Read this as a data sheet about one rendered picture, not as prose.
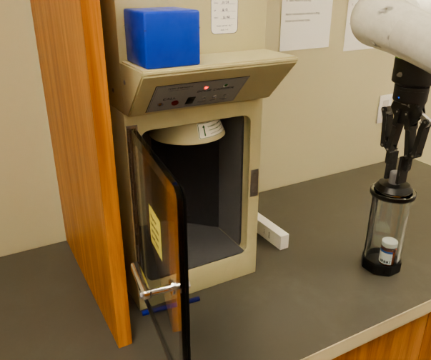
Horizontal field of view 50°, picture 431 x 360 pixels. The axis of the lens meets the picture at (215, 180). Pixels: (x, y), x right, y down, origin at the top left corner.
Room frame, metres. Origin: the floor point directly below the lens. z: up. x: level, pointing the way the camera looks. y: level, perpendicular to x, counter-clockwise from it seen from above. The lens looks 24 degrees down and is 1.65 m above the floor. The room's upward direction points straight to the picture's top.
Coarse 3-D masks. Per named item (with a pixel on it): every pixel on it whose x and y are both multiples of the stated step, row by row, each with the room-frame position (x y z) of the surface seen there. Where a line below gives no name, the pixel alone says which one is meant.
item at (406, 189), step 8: (392, 176) 1.03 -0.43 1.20; (376, 184) 1.04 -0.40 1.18; (384, 184) 1.03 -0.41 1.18; (392, 184) 1.02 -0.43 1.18; (400, 184) 1.03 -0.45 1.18; (408, 184) 1.03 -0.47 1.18; (384, 192) 1.01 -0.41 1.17; (392, 192) 1.00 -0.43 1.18; (400, 192) 0.99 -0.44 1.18; (408, 192) 1.00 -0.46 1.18
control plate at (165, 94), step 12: (180, 84) 0.81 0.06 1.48; (192, 84) 0.83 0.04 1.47; (204, 84) 0.84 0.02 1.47; (216, 84) 0.86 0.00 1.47; (240, 84) 0.89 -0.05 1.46; (156, 96) 0.81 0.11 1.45; (168, 96) 0.83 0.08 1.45; (180, 96) 0.84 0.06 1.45; (192, 96) 0.86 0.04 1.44; (204, 96) 0.88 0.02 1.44; (228, 96) 0.91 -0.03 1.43; (156, 108) 0.84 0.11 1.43; (168, 108) 0.86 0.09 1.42
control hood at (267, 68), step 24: (144, 72) 0.76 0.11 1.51; (168, 72) 0.78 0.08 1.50; (192, 72) 0.80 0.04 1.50; (216, 72) 0.83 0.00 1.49; (240, 72) 0.86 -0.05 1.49; (264, 72) 0.89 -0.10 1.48; (288, 72) 0.93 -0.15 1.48; (144, 96) 0.80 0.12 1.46; (240, 96) 0.93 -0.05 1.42; (264, 96) 0.97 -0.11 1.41
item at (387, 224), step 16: (416, 192) 1.02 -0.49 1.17; (384, 208) 1.00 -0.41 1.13; (400, 208) 0.99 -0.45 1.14; (384, 224) 1.00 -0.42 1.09; (400, 224) 0.99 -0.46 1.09; (368, 240) 1.03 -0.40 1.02; (384, 240) 0.99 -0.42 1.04; (400, 240) 1.00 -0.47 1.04; (368, 256) 1.02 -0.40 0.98; (384, 256) 0.99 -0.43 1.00; (400, 256) 1.01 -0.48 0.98
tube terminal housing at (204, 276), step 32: (128, 0) 0.87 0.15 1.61; (160, 0) 0.90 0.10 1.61; (192, 0) 0.93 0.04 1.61; (256, 0) 1.00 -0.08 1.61; (256, 32) 1.00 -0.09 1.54; (160, 128) 0.89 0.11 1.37; (256, 128) 1.00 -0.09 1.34; (128, 160) 0.85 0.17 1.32; (256, 160) 1.00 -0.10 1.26; (128, 192) 0.87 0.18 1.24; (128, 224) 0.88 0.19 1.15; (256, 224) 1.01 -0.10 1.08; (128, 256) 0.90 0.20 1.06; (128, 288) 0.92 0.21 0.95; (192, 288) 0.92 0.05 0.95
